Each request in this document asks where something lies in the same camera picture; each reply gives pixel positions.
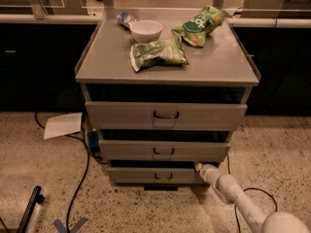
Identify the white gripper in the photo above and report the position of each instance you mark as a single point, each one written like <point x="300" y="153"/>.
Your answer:
<point x="207" y="172"/>

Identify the grey bottom drawer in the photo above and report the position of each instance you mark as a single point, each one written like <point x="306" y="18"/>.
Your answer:
<point x="154" y="175"/>

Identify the grey drawer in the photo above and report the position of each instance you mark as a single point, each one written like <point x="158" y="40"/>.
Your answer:
<point x="163" y="151"/>
<point x="154" y="175"/>
<point x="165" y="116"/>

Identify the grey drawer cabinet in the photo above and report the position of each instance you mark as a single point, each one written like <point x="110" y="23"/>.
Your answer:
<point x="218" y="73"/>

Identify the grey middle drawer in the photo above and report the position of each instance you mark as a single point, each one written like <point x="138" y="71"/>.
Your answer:
<point x="163" y="151"/>

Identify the grey top drawer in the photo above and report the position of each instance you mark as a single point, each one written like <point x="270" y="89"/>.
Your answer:
<point x="165" y="116"/>

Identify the blue power adapter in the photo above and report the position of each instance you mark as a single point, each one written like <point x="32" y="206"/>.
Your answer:
<point x="92" y="139"/>

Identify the green chip bag front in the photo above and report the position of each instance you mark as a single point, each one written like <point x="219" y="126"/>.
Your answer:
<point x="160" y="52"/>

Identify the green chip bag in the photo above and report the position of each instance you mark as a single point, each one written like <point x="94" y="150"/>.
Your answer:
<point x="160" y="52"/>
<point x="196" y="30"/>

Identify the white paper sheet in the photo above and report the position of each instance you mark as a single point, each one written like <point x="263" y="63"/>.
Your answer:
<point x="63" y="125"/>

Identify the green chip bag rear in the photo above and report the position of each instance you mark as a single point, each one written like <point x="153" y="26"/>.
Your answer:
<point x="196" y="30"/>

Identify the white bowl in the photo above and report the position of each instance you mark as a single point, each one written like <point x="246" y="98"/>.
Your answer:
<point x="144" y="31"/>

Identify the black bar foot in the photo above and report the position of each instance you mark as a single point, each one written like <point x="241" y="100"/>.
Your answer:
<point x="36" y="198"/>

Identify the blue silver snack packet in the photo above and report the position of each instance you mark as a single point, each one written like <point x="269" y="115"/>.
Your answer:
<point x="126" y="19"/>

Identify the dark counter cabinets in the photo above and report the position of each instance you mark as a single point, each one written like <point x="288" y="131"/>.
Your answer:
<point x="37" y="66"/>

